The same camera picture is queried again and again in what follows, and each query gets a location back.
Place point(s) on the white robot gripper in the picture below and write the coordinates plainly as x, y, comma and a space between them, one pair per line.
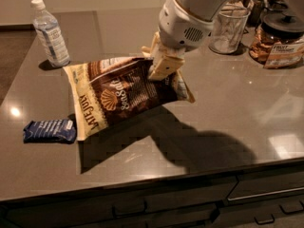
180, 28

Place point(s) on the brown Late July chip bag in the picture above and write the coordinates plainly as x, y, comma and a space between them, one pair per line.
113, 90

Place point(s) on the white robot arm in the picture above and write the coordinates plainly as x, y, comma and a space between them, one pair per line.
205, 10

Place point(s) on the blue RXBAR blueberry bar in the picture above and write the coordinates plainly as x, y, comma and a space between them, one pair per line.
51, 131

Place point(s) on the clear plastic water bottle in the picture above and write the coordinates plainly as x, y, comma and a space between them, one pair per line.
50, 35

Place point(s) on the glass snack jar black lid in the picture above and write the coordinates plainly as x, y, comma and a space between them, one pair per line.
278, 40

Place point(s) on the dark cabinet drawer left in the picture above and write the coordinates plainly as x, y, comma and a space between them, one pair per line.
173, 203

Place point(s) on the dark cabinet drawer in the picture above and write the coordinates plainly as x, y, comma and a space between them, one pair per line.
262, 197
173, 203

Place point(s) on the dark cabinet drawer right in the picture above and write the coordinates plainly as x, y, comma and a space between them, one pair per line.
262, 197

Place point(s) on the wire mesh cup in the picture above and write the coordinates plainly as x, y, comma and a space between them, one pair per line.
228, 29

